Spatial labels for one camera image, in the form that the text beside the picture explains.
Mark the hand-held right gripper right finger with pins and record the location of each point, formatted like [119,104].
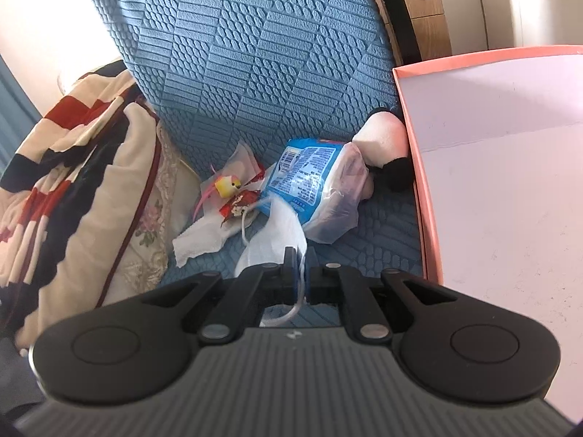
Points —
[309,282]

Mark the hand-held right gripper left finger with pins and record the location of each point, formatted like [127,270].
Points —
[289,267]

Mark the white face mask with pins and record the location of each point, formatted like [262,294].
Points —
[278,232]

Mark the red candy wrapper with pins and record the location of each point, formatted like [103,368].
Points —
[237,203]

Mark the blue snack packet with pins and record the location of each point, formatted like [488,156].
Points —
[296,177]

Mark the yellow bird toy pink feathers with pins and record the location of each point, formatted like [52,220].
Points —
[227,186]

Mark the panda plush toy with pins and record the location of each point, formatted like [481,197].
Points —
[380,139]

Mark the pink cardboard box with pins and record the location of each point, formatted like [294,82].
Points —
[501,191]

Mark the white cloth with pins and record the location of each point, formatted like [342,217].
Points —
[200,241]

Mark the clear packet with cotton pad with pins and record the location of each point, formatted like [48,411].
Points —
[239,161]

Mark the cream pillow with floral lace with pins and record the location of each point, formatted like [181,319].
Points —
[104,218]

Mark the blue textured chair cover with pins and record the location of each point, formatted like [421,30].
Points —
[255,54]

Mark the red white navy striped blanket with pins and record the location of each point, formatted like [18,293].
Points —
[68,114]

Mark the wooden furniture panel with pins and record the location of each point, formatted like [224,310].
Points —
[426,22]

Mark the blue curtain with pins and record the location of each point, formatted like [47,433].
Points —
[13,100]

